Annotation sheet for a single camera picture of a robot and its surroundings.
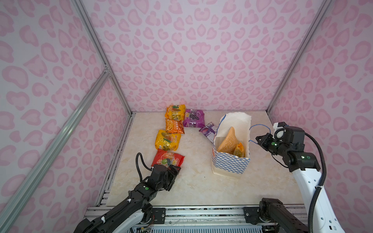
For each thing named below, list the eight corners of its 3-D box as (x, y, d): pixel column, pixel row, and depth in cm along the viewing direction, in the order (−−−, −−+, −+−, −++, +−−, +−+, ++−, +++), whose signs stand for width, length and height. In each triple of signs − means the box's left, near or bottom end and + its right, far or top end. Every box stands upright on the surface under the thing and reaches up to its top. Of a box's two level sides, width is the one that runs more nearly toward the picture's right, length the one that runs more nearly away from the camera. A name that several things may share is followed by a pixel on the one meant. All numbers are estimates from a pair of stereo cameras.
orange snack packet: (165, 134, 108) (164, 130, 103) (166, 124, 114) (165, 119, 110) (184, 134, 108) (184, 129, 103) (185, 123, 114) (184, 119, 110)
